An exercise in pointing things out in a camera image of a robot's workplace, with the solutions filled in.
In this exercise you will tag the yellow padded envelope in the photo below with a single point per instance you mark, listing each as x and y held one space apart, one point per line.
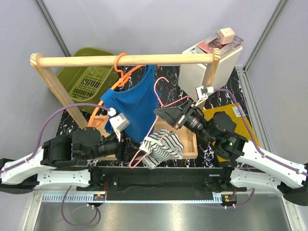
241 129

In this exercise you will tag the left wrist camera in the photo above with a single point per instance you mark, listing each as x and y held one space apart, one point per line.
118 123

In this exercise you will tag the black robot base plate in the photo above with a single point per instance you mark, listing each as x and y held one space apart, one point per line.
160 184

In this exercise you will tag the orange plastic hanger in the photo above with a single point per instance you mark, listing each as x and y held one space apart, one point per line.
96 121

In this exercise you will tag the striped white tank top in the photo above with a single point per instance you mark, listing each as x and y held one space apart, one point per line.
161 146

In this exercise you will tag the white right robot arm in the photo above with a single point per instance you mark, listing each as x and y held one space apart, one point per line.
286 178

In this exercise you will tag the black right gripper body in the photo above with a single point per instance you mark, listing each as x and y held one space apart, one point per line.
196 123

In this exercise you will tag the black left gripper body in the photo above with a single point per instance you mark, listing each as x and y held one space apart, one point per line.
111 146

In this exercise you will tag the wooden clothes rack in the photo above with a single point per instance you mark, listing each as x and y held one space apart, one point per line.
44 67

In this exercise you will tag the white storage box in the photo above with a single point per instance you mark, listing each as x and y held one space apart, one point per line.
195 75

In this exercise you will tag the stack of books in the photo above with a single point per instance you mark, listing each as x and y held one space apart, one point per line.
208 44

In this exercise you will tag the blue tank top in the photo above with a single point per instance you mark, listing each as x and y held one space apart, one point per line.
137 104

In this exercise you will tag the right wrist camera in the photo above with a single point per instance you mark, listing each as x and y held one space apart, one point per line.
203 93

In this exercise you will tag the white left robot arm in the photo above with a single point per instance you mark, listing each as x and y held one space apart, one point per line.
58 162

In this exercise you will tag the beige cube power socket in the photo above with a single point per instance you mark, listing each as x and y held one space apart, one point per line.
225 35

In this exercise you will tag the green plastic basket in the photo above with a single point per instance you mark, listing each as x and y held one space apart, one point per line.
87 84

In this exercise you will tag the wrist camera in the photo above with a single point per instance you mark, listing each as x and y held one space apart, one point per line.
203 93
118 123

